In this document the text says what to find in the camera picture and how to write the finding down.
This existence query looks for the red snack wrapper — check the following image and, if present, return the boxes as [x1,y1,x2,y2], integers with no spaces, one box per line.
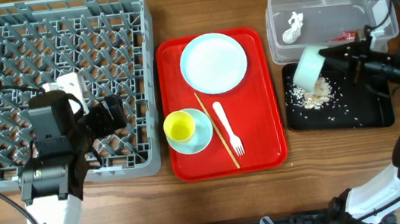
[329,30,358,43]

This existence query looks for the mint green bowl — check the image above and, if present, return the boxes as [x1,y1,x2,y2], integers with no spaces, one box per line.
[293,46,326,93]

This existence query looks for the rice and food scraps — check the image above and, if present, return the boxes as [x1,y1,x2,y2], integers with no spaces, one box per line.
[285,71,362,131]

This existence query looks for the white plastic wrapper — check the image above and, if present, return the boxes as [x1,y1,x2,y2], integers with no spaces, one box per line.
[282,11,304,45]

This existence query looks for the yellow plastic cup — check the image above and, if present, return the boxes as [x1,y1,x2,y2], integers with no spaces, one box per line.
[163,110,196,144]

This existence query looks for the small light blue bowl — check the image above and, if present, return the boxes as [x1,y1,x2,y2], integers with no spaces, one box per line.
[165,108,213,155]

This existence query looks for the large light blue plate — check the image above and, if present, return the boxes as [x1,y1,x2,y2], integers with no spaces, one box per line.
[179,33,248,95]

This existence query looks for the white plastic fork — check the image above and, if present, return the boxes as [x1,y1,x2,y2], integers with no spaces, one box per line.
[213,101,245,156]

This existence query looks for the wooden chopstick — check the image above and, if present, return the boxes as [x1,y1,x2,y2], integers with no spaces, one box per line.
[193,92,241,169]

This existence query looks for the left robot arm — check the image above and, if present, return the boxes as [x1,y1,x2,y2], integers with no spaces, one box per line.
[19,90,128,224]

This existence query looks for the grey dishwasher rack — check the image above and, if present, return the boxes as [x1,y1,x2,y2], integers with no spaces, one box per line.
[0,0,162,192]

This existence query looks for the clear plastic bin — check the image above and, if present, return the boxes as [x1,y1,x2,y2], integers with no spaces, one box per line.
[266,0,399,65]

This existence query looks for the black tray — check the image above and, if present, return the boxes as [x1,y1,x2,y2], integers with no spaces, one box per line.
[282,64,395,131]

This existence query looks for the red plastic tray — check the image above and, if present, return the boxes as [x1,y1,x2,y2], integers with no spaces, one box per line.
[156,27,288,182]

